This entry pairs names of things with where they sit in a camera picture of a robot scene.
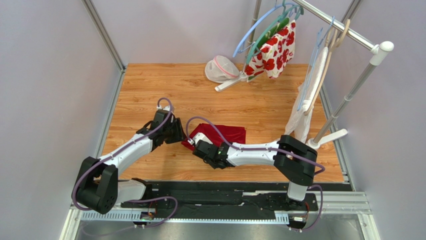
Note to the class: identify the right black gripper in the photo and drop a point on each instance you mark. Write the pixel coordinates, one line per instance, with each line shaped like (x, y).
(201, 148)

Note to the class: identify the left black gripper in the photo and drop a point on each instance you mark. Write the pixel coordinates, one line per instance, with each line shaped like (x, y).
(179, 135)

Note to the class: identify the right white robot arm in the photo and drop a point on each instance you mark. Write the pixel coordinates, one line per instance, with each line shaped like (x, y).
(291, 157)

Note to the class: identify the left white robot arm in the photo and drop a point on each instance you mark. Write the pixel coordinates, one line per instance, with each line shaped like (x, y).
(98, 186)

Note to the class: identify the white mesh laundry bag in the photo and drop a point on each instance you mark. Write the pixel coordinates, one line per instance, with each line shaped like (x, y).
(221, 69)

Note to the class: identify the white towel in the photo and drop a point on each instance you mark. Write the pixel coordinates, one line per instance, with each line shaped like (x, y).
(301, 114)

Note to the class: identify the light blue hanger left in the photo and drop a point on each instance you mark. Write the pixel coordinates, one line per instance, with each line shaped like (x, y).
(248, 42)

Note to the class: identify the light blue hanger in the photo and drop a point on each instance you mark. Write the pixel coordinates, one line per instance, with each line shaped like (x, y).
(312, 62)
(248, 42)

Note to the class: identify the teal hanger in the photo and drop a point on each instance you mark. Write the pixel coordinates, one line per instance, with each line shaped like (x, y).
(269, 33)

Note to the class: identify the red floral cloth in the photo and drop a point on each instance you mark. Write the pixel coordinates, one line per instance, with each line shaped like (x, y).
(273, 55)

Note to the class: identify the light blue hanger right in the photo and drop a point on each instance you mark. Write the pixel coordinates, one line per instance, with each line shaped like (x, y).
(312, 62)

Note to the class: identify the wooden hanger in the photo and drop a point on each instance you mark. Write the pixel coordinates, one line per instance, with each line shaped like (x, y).
(332, 44)

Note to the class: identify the white metal clothes rack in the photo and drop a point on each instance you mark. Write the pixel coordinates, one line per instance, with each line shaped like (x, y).
(369, 116)

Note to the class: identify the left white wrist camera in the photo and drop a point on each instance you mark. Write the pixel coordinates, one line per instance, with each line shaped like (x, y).
(169, 108)

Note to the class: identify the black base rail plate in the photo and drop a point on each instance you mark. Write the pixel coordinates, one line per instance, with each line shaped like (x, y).
(213, 200)

